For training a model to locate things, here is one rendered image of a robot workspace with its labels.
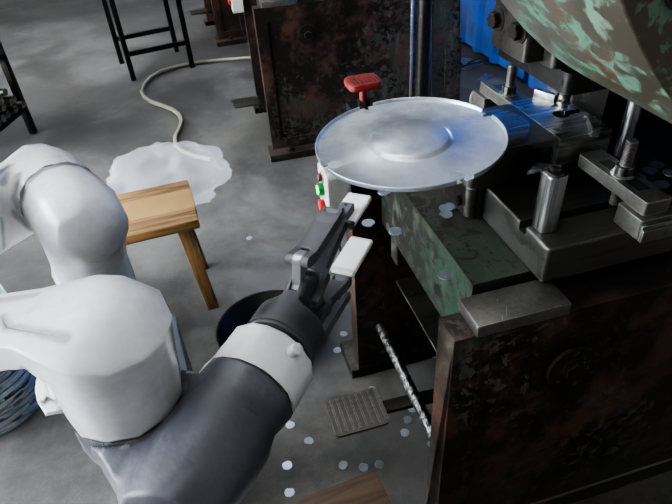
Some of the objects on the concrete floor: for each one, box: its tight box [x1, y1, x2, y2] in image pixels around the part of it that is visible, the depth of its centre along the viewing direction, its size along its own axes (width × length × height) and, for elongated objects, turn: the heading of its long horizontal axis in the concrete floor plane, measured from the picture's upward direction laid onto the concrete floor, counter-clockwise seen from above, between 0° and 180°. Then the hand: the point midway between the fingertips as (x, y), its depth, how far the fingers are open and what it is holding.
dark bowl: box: [216, 290, 284, 348], centre depth 160 cm, size 30×30×7 cm
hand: (352, 232), depth 69 cm, fingers open, 6 cm apart
